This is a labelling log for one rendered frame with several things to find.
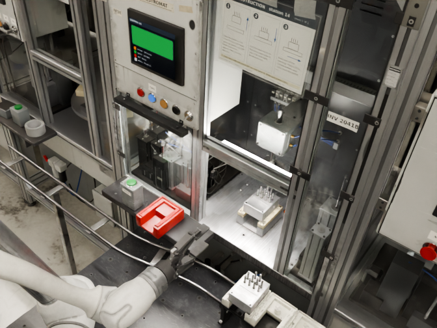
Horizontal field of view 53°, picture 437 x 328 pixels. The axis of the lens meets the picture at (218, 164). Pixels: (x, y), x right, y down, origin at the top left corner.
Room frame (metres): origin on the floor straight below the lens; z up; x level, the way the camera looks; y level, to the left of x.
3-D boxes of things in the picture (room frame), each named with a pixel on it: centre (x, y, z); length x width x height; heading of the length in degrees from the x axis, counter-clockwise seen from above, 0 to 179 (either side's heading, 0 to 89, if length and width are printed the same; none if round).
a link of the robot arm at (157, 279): (0.82, 0.17, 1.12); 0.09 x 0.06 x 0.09; 54
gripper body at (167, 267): (0.88, 0.13, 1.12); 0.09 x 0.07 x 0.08; 144
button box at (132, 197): (1.38, 0.35, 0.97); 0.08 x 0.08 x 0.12; 54
